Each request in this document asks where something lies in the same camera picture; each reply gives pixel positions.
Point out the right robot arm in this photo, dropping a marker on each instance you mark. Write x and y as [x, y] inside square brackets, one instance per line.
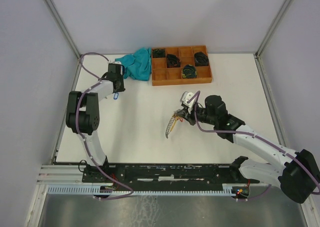
[296, 173]

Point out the blue tag key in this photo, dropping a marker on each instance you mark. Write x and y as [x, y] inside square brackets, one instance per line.
[116, 96]

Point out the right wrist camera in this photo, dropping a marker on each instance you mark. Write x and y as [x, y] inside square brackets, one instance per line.
[188, 100]

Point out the white cable duct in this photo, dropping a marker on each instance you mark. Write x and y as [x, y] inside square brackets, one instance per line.
[97, 190]

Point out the rolled black orange sock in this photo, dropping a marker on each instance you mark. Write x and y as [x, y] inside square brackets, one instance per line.
[172, 61]

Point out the teal cloth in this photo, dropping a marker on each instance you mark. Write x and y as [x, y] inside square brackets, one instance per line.
[137, 66]

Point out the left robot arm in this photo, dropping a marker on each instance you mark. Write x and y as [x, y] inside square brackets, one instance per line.
[83, 111]

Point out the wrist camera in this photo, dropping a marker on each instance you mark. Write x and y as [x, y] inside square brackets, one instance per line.
[120, 67]
[188, 100]

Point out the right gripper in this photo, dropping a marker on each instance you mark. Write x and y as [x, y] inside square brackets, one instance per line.
[186, 114]

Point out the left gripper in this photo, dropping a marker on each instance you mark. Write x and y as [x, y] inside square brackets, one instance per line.
[122, 87]

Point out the rolled dark sock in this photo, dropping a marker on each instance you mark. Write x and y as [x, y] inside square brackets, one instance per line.
[158, 53]

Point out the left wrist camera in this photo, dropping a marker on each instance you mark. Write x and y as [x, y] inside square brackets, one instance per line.
[120, 67]

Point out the wooden compartment tray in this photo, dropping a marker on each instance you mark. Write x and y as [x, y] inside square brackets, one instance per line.
[163, 76]

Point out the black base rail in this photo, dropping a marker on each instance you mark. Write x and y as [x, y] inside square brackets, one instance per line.
[162, 177]

